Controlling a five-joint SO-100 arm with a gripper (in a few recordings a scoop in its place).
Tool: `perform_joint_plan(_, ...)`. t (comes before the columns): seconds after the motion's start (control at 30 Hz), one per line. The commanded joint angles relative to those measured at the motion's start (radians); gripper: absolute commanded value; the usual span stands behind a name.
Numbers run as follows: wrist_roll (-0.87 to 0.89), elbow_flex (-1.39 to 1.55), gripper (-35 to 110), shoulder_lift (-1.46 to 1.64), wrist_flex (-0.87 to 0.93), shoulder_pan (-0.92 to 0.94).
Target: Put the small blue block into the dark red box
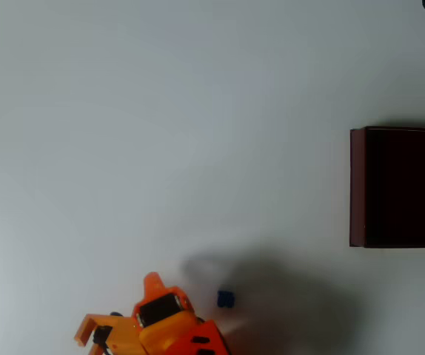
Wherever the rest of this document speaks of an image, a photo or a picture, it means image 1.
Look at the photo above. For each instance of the orange gripper black servo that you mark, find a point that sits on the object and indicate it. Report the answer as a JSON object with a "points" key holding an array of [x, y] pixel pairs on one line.
{"points": [[159, 309]]}

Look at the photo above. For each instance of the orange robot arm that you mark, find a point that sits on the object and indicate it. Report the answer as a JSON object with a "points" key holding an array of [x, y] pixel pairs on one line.
{"points": [[168, 333]]}

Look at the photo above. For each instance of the small blue cube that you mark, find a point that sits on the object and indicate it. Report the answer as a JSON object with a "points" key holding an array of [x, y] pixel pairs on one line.
{"points": [[225, 299]]}

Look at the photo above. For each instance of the dark red box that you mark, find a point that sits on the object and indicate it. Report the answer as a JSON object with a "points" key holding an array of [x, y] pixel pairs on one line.
{"points": [[401, 185]]}

